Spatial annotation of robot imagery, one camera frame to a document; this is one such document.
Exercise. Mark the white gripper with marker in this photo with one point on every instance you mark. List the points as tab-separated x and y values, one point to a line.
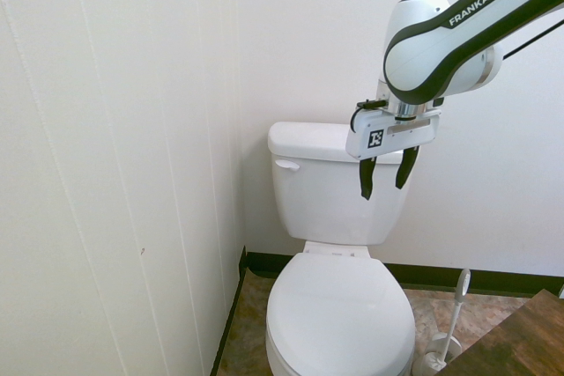
396	133

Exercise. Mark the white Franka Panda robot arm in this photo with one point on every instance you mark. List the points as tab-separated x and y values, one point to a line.
440	46

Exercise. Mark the white toilet tank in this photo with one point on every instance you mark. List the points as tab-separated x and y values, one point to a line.
335	200

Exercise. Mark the white toilet tank lid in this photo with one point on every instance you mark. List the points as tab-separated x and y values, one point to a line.
308	139

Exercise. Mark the white toilet flush lever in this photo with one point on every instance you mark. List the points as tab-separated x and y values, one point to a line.
287	164

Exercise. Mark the white toilet seat lid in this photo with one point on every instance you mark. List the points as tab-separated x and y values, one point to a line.
337	305

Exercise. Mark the white toilet brush with holder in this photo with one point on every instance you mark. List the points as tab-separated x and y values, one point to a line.
445	327

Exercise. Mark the white toilet bowl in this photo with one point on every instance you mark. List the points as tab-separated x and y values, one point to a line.
282	360

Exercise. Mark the dark wooden table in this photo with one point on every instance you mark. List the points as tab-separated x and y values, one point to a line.
506	341

